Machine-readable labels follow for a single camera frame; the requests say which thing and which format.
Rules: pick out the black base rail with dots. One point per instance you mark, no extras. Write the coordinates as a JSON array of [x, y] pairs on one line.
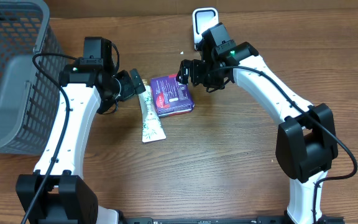
[[259, 220]]

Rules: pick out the white tube item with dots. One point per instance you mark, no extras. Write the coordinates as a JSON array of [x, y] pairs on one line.
[[152, 129]]

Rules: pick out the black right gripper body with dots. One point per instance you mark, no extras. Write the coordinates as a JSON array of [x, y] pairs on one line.
[[197, 72]]

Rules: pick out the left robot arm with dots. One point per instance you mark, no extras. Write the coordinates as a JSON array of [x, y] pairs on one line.
[[92, 84]]

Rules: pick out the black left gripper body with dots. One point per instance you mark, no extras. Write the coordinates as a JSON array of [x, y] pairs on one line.
[[127, 86]]

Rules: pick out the dark grey plastic basket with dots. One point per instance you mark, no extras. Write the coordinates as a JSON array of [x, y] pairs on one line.
[[28, 100]]

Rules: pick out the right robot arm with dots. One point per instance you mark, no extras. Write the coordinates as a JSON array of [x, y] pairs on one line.
[[305, 145]]

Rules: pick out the purple red pad package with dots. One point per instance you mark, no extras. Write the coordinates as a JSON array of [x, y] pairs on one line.
[[170, 96]]

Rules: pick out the white barcode scanner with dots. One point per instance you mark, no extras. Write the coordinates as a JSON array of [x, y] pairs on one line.
[[203, 19]]

